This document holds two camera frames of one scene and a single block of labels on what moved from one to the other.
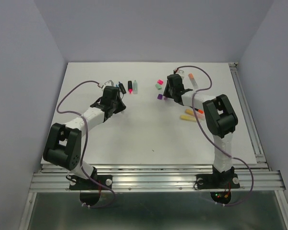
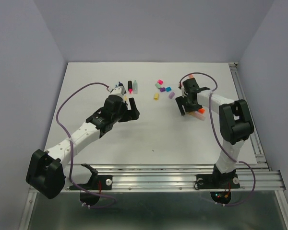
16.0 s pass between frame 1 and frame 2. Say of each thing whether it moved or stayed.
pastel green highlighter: stayed
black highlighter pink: stayed
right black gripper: moved
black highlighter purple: stayed
